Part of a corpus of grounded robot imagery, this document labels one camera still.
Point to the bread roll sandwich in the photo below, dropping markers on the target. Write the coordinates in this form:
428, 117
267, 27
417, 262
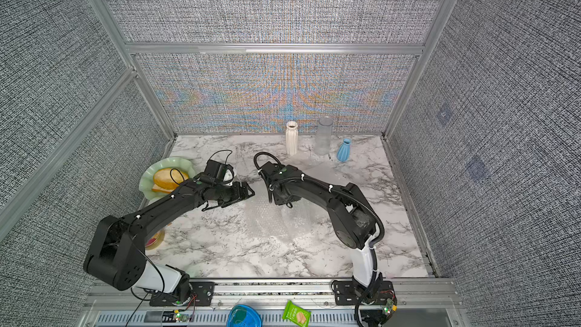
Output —
167, 180

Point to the round food cup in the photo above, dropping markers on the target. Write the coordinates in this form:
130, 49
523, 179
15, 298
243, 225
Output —
156, 240

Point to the green scalloped glass plate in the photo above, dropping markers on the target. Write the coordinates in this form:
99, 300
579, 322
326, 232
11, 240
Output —
146, 181

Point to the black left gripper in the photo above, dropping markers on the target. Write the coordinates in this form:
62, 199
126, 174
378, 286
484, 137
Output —
238, 195

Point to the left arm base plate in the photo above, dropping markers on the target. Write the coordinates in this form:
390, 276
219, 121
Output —
199, 293

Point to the white ribbed ceramic vase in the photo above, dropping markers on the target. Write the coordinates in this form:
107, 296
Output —
291, 134

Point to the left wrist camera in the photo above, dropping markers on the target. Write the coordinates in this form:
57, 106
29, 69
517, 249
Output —
217, 173

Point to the aluminium front rail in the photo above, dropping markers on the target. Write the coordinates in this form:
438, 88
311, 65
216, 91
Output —
421, 302

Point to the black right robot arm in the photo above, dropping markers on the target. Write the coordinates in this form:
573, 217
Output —
353, 219

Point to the blue ribbed glass vase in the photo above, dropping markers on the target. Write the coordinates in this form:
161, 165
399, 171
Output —
343, 153

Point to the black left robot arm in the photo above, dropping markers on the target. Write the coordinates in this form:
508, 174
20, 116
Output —
117, 256

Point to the blue plastic container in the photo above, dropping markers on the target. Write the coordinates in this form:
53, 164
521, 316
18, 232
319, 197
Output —
243, 316

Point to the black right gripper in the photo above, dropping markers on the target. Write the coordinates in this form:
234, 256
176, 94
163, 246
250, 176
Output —
276, 200

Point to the clear glass vase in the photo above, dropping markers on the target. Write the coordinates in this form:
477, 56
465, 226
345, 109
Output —
323, 135

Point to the green snack packet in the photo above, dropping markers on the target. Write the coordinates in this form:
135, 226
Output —
297, 315

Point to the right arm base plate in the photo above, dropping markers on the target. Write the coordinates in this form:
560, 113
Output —
350, 292

